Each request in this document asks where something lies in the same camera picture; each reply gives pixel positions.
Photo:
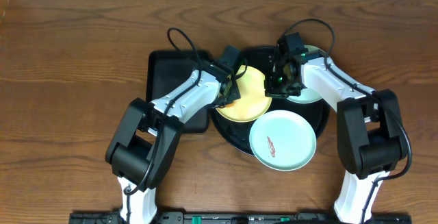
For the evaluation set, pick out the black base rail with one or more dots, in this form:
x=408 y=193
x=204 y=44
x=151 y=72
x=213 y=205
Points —
x=199 y=218

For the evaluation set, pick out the light green plate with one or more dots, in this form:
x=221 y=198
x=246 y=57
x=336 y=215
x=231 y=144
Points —
x=306 y=96
x=282 y=140

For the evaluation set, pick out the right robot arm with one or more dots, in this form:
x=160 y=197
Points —
x=372 y=143

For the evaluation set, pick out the black round tray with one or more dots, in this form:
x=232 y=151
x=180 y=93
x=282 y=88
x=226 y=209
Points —
x=237 y=134

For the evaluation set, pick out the orange green sponge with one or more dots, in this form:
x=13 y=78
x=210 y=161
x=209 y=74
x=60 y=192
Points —
x=228 y=105

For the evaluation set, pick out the yellow plate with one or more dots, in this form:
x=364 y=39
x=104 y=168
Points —
x=253 y=103

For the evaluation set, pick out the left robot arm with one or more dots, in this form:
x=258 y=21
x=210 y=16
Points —
x=144 y=144

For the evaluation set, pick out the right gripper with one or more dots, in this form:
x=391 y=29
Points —
x=270 y=90

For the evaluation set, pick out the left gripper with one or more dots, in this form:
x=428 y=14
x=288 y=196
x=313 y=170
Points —
x=228 y=92

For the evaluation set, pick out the black rectangular tray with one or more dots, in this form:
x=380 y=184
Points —
x=168 y=69

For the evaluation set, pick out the light green front plate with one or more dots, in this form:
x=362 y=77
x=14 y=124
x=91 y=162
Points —
x=282 y=140

